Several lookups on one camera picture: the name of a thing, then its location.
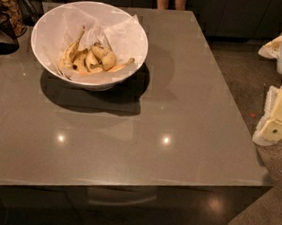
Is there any white bowl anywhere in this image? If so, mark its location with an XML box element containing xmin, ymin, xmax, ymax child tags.
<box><xmin>25</xmin><ymin>0</ymin><xmax>154</xmax><ymax>97</ymax></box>

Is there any banana in bowl middle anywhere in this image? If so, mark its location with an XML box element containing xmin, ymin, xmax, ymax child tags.
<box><xmin>72</xmin><ymin>48</ymin><xmax>103</xmax><ymax>75</ymax></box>

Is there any banana at bowl left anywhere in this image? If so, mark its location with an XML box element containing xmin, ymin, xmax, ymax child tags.
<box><xmin>57</xmin><ymin>26</ymin><xmax>85</xmax><ymax>71</ymax></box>

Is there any black kettle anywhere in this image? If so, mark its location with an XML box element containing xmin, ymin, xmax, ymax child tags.
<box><xmin>0</xmin><ymin>11</ymin><xmax>19</xmax><ymax>55</ymax></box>

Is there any dark cabinet with handle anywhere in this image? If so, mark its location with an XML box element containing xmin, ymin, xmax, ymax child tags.
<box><xmin>0</xmin><ymin>186</ymin><xmax>269</xmax><ymax>225</ymax></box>

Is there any black wire rack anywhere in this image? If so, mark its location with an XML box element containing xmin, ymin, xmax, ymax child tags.
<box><xmin>18</xmin><ymin>0</ymin><xmax>44</xmax><ymax>26</ymax></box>

